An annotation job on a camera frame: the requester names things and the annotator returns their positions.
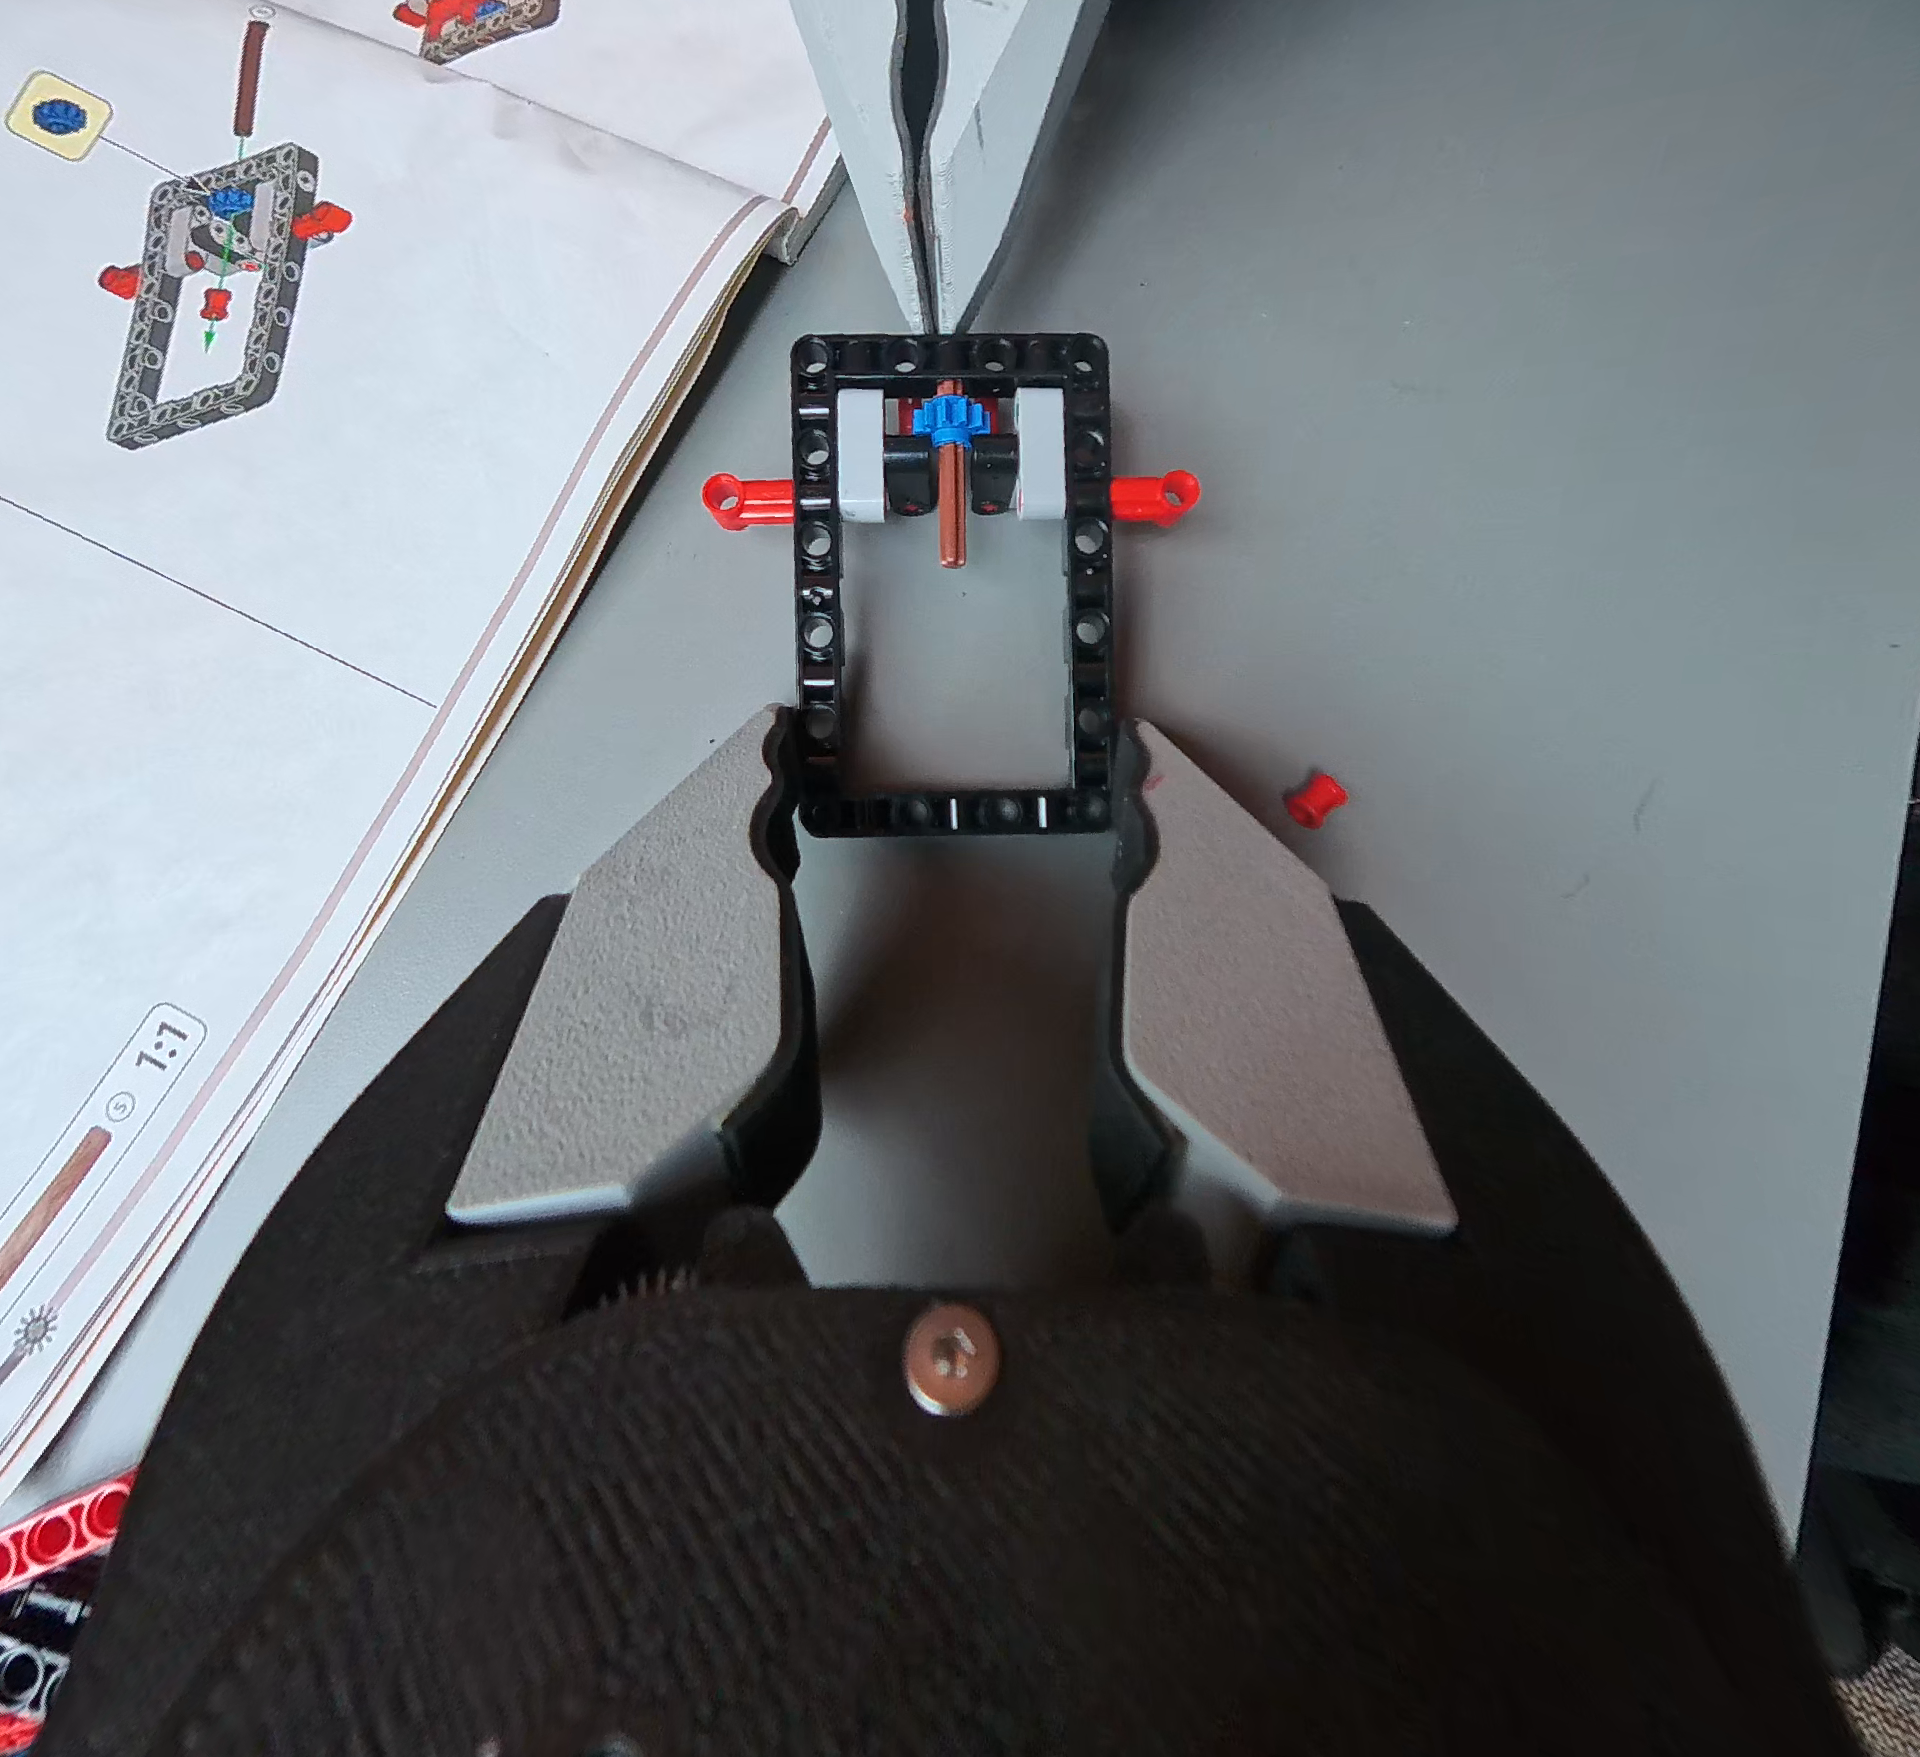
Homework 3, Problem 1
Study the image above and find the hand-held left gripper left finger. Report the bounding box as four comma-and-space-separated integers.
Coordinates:
444, 702, 828, 1226

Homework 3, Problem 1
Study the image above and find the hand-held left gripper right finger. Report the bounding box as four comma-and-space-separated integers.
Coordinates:
1092, 713, 1460, 1240

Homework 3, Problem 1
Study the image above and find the black lego frame assembly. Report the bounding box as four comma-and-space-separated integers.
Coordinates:
702, 331, 1203, 841

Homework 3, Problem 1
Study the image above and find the lego instruction booklet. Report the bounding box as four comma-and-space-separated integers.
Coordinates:
0, 0, 845, 1488

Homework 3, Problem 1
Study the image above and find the pile of loose lego pieces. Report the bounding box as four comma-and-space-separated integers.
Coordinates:
0, 1468, 147, 1757

